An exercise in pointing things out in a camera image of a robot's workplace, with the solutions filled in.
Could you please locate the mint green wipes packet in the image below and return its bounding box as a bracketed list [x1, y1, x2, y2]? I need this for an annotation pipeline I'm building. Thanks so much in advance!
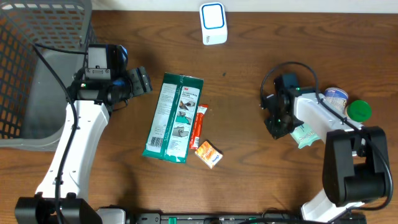
[290, 123, 320, 149]

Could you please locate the white tub with blue label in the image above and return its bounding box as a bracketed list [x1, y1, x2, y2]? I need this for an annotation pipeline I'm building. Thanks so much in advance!
[324, 87, 349, 113]

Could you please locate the white green glove package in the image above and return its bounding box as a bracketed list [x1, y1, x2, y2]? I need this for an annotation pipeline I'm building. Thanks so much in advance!
[142, 73, 204, 163]

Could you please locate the orange small box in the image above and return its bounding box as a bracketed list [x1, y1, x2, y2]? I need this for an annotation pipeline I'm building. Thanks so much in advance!
[195, 141, 223, 169]

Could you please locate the green lid jar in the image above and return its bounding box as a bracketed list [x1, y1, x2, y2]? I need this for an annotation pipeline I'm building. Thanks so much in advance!
[345, 100, 373, 123]

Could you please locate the red snack packet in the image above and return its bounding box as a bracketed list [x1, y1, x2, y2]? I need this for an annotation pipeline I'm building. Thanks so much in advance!
[189, 105, 208, 150]

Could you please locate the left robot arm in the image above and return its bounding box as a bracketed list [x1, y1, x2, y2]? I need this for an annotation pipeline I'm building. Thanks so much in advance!
[14, 67, 152, 223]

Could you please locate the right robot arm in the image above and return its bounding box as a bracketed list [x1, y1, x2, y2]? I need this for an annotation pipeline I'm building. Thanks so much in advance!
[261, 73, 393, 223]

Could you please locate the white barcode scanner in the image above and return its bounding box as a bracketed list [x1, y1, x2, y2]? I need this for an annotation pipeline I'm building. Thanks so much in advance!
[199, 2, 228, 45]

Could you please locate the grey plastic mesh basket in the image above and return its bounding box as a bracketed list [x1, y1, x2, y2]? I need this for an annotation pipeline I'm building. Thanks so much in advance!
[1, 0, 96, 151]

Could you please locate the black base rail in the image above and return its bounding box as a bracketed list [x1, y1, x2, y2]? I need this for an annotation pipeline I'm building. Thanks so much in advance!
[96, 212, 368, 224]

